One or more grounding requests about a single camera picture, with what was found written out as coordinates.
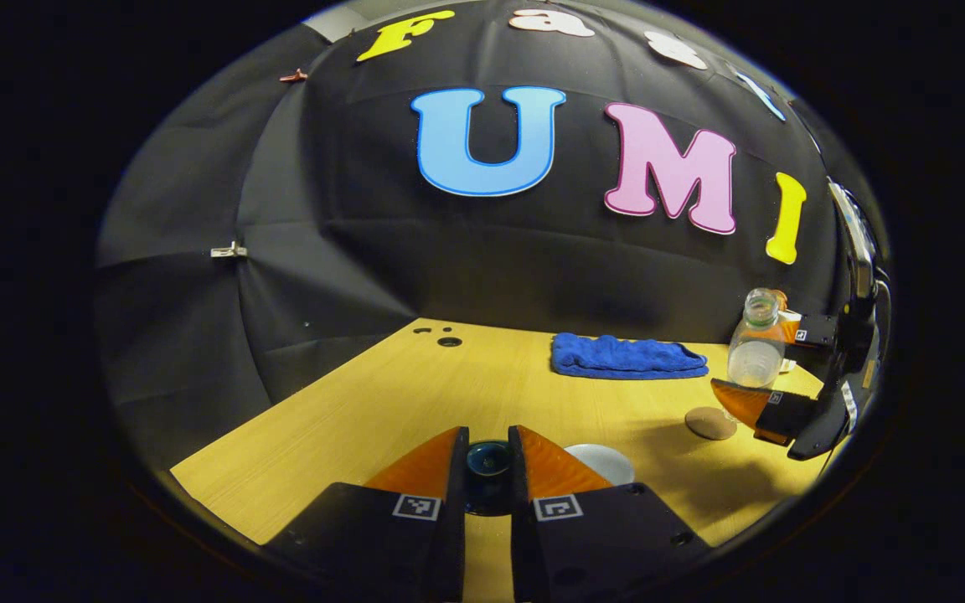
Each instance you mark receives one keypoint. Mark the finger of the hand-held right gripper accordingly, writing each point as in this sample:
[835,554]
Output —
[817,332]
[784,414]

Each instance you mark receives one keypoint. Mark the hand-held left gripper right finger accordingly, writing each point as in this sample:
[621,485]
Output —
[520,519]

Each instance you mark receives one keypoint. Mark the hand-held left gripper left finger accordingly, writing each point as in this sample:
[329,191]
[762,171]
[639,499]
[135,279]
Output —
[453,519]

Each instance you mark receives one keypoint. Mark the clear plastic water bottle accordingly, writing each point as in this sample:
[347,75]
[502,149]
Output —
[755,352]

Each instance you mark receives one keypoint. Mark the blue teacup lid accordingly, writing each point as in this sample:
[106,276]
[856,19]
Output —
[488,459]

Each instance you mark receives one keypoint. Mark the round brown coaster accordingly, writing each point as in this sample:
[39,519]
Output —
[710,423]

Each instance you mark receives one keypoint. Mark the teacup with white inside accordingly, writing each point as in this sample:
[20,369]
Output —
[608,461]

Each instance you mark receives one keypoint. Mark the bread slice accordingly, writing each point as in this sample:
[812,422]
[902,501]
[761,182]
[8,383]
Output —
[780,299]

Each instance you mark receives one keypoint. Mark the blue towel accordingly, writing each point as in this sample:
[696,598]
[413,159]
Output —
[625,356]

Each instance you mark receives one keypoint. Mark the black backdrop cloth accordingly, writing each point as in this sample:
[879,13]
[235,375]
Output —
[323,209]

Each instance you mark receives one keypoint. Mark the white clip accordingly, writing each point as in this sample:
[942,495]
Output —
[229,250]

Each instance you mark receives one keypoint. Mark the copper clip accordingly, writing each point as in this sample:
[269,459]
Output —
[294,76]

